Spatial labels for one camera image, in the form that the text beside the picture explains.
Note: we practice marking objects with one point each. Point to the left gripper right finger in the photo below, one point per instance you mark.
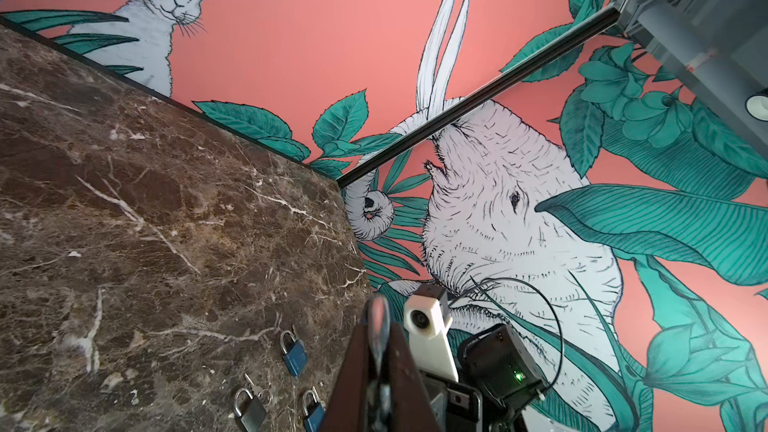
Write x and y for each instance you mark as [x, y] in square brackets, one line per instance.
[410, 408]

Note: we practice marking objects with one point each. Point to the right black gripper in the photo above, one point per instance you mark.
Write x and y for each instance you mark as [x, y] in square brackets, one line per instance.
[460, 407]

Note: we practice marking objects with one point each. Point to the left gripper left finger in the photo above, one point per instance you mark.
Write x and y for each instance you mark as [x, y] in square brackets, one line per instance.
[347, 410]

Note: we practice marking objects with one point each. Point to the blue padlock front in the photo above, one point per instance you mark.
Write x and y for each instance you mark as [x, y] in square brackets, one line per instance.
[312, 410]

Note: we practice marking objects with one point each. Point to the blue padlock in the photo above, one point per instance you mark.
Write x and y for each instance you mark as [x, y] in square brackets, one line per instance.
[312, 410]
[293, 352]
[378, 395]

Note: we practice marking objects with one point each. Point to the black padlock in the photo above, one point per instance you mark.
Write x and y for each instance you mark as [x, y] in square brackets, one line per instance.
[249, 405]

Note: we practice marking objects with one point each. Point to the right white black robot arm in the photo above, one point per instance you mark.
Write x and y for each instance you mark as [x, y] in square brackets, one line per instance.
[497, 380]

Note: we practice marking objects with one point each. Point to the right black frame post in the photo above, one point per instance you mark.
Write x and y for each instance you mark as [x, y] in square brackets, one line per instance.
[600, 21]

